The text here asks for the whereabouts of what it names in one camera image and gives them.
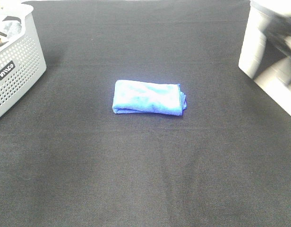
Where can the blue microfiber towel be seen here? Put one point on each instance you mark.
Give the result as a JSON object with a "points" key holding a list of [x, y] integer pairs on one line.
{"points": [[142, 97]]}

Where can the black table cloth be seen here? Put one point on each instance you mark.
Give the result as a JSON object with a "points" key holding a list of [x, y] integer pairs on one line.
{"points": [[67, 160]]}

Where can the white plastic basket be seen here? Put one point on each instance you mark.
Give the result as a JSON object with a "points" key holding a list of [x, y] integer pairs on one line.
{"points": [[253, 47]]}

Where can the grey perforated laundry basket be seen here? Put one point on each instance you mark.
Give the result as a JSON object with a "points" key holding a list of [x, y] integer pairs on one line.
{"points": [[21, 57]]}

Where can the grey towel in basket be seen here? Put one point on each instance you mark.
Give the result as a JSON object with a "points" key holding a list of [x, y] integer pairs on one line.
{"points": [[11, 28]]}

